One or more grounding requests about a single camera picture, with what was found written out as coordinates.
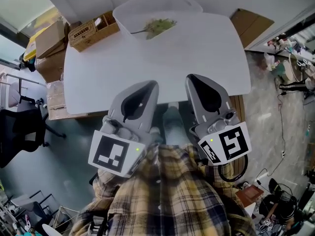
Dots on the taped cardboard box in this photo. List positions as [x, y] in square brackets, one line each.
[55, 99]

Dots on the wooden organizer box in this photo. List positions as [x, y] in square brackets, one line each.
[108, 27]

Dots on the large brown cardboard box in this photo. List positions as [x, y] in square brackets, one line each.
[50, 66]

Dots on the person's plaid shirt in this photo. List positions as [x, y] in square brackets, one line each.
[169, 200]

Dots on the grey chair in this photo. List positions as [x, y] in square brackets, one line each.
[13, 95]

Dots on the person's jeans leg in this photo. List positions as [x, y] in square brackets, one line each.
[174, 128]

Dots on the brown wicker basket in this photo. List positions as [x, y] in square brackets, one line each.
[82, 37]

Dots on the open cardboard box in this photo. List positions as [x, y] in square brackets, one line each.
[49, 40]

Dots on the flat brown cardboard box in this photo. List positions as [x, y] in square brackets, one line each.
[251, 26]

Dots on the round wooden stool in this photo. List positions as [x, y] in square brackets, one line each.
[290, 70]

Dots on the white plastic basket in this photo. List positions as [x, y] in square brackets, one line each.
[133, 13]

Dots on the black office chair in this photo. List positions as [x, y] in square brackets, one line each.
[23, 131]

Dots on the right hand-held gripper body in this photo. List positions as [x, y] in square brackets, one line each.
[209, 124]

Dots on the red brown box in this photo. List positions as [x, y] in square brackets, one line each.
[249, 194]

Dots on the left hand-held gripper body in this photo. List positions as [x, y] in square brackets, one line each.
[134, 122]

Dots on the green flowers bunch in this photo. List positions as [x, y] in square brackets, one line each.
[158, 24]

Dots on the yellow plastic bin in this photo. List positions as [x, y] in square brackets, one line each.
[29, 49]

